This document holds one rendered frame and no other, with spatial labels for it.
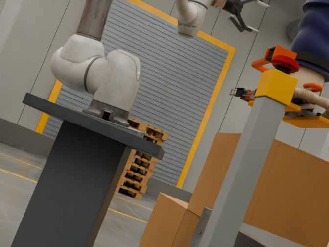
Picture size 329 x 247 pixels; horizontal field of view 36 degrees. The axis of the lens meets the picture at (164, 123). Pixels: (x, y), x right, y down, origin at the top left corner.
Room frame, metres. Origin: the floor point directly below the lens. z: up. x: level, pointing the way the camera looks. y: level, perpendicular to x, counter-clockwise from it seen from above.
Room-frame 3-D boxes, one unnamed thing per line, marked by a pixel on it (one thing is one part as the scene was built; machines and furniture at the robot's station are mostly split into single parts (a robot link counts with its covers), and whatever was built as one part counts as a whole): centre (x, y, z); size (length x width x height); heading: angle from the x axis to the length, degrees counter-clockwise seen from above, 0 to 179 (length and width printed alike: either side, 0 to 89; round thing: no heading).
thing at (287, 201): (2.24, -0.51, 0.74); 0.60 x 0.40 x 0.40; 11
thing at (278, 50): (1.89, -0.31, 1.24); 0.09 x 0.08 x 0.05; 102
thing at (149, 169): (9.63, 0.54, 0.65); 1.29 x 1.10 x 1.30; 17
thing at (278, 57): (1.23, -0.22, 1.02); 0.07 x 0.07 x 0.04
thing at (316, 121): (2.25, -0.60, 1.13); 0.34 x 0.10 x 0.05; 12
